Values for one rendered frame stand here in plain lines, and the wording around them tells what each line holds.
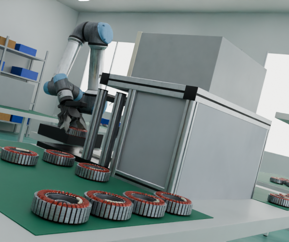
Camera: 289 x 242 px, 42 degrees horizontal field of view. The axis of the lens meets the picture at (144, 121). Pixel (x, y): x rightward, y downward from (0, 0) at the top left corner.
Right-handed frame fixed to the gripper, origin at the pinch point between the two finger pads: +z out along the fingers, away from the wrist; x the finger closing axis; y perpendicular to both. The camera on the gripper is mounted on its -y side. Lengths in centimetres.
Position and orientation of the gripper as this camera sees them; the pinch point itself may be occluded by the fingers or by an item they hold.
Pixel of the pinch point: (78, 132)
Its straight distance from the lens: 183.0
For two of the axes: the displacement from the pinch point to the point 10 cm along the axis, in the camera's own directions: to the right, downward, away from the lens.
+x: -6.2, -1.5, -7.7
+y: -7.2, 4.9, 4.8
